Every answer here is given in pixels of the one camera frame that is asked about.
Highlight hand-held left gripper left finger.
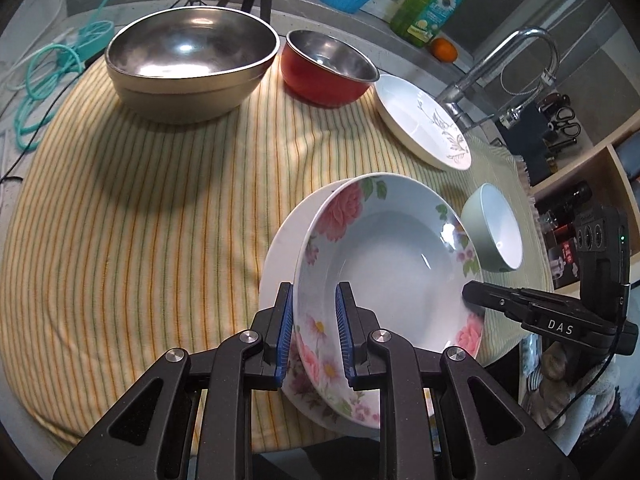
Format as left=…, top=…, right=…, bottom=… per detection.
left=52, top=282, right=293, bottom=480

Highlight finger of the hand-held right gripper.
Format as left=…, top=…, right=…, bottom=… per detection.
left=462, top=280, right=551, bottom=322

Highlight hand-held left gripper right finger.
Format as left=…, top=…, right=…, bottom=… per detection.
left=335, top=281, right=583, bottom=480

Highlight small pale green bowl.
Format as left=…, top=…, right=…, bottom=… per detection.
left=460, top=183, right=524, bottom=274

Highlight plain white plate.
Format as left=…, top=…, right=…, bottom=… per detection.
left=258, top=180, right=351, bottom=418

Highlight floral print plate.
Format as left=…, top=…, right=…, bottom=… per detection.
left=291, top=172, right=485, bottom=430

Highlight white plate grey leaf print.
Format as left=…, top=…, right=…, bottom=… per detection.
left=374, top=74, right=473, bottom=172

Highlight red steel bowl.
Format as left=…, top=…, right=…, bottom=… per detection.
left=280, top=29, right=380, bottom=108

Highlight large stainless steel bowl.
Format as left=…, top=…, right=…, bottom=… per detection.
left=105, top=6, right=281, bottom=125

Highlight person's right hand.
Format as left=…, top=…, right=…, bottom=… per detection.
left=522, top=344, right=621, bottom=431

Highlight dark bottle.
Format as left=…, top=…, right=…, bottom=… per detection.
left=540, top=182, right=593, bottom=232

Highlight wooden shelf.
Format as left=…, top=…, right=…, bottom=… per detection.
left=525, top=130, right=640, bottom=291

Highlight black scissors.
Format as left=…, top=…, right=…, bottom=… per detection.
left=547, top=106, right=583, bottom=139

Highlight yellow striped cloth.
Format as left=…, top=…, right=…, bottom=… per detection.
left=0, top=55, right=556, bottom=456

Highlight chrome faucet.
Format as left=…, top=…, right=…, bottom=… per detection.
left=434, top=26, right=560, bottom=133

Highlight orange fruit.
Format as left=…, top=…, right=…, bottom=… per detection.
left=431, top=37, right=458, bottom=63

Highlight green dish soap bottle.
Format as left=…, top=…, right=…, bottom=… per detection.
left=390, top=0, right=483, bottom=50

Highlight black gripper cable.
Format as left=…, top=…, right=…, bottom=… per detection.
left=545, top=330, right=627, bottom=432

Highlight metal faucet hose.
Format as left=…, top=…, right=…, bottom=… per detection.
left=500, top=72, right=557, bottom=127

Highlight teal cable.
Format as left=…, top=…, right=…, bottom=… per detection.
left=12, top=0, right=136, bottom=151

